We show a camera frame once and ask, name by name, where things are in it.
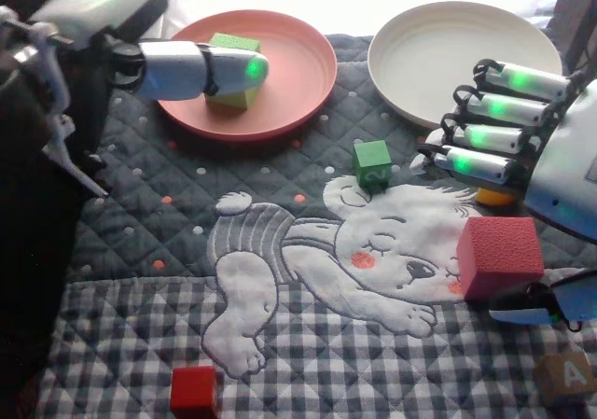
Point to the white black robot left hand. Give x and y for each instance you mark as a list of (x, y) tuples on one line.
[(177, 69)]

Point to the large red foam cube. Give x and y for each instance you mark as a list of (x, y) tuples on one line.
[(499, 251)]

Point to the small red cube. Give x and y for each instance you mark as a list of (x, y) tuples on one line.
[(193, 391)]

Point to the grey bear print quilt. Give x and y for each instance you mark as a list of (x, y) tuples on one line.
[(233, 181)]

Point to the yellow-green foam block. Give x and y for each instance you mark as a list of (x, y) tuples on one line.
[(233, 42)]

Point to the white round plate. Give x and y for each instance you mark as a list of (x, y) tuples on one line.
[(434, 50)]

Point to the pink round plate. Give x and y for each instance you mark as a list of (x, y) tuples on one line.
[(298, 74)]

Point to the small orange ball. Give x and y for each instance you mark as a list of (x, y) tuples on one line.
[(493, 197)]

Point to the wooden letter block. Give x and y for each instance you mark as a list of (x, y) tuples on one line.
[(566, 377)]

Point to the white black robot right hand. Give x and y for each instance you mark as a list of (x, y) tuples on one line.
[(559, 157)]

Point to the small green number cube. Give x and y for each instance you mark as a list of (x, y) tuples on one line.
[(371, 162)]

